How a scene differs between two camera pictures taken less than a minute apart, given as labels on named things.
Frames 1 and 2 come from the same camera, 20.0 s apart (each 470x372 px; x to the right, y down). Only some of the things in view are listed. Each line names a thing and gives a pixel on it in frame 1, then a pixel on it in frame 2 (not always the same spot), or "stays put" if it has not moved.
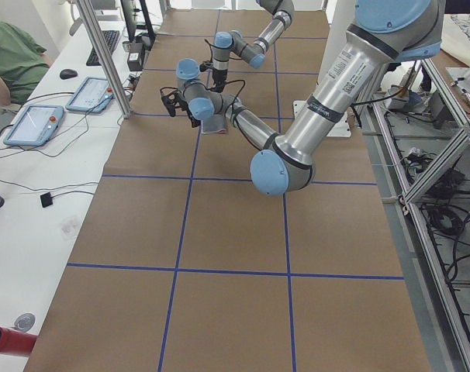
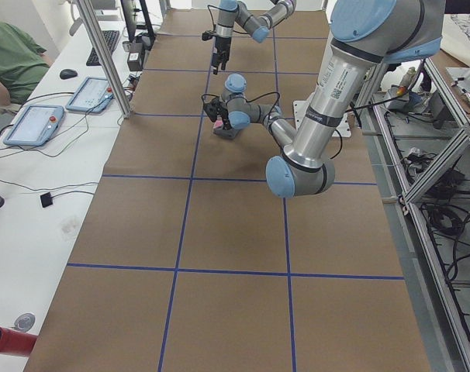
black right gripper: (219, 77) -> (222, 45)
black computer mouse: (67, 74) stays put
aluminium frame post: (117, 87) stays put
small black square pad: (46, 199) stays put
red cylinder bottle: (8, 342) stays put
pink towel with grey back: (215, 125) -> (219, 130)
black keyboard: (111, 38) stays put
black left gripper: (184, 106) -> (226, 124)
